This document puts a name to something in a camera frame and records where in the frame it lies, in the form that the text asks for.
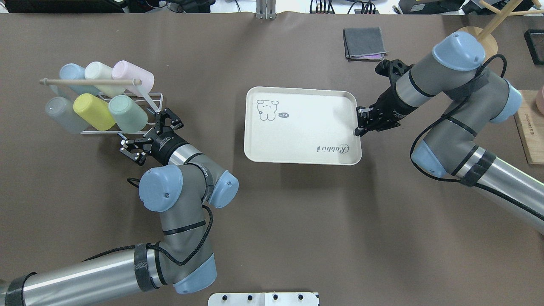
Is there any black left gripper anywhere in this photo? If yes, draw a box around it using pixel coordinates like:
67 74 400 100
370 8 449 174
120 108 184 165

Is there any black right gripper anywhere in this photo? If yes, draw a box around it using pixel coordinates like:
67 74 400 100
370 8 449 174
355 87 411 137

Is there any green cup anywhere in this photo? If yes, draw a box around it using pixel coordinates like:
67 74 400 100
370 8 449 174
108 95 148 133

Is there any white rabbit tray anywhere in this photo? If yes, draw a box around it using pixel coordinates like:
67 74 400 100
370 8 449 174
244 86 362 165

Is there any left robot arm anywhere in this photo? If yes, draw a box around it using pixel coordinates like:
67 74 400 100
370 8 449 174
1 108 239 306

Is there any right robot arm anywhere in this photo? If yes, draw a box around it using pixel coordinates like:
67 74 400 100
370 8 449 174
355 31 543 232

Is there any yellow cup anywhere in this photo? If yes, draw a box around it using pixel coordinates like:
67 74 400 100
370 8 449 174
73 93 116 131

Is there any pink cup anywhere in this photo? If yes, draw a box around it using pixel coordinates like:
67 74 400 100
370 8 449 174
111 60 155 93

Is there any cream white cup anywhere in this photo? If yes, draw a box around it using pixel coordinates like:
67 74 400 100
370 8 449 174
84 61 125 98

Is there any grey cup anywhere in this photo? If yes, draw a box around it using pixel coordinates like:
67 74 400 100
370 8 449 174
45 96 89 134

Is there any light blue cup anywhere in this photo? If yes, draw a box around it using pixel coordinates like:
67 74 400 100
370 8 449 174
59 63 100 96

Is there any black glass rack tray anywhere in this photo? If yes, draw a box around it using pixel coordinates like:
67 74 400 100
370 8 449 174
523 29 544 65

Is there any grey folded cloth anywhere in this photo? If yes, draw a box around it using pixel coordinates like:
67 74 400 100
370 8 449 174
343 27 387 61

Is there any wooden mug tree stand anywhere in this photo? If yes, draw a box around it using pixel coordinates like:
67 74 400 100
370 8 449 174
458 0 544 60

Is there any bamboo cutting board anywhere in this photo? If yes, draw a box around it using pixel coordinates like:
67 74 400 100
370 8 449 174
514 90 544 165

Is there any pink bowl with ice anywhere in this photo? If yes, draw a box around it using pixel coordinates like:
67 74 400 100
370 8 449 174
535 86 544 115

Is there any white wire cup rack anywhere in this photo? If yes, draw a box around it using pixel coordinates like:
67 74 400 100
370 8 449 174
39 78 165 134

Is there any aluminium frame post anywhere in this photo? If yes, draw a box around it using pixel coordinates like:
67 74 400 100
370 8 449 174
255 0 276 20

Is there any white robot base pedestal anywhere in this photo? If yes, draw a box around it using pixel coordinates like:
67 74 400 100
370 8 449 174
208 292 320 306

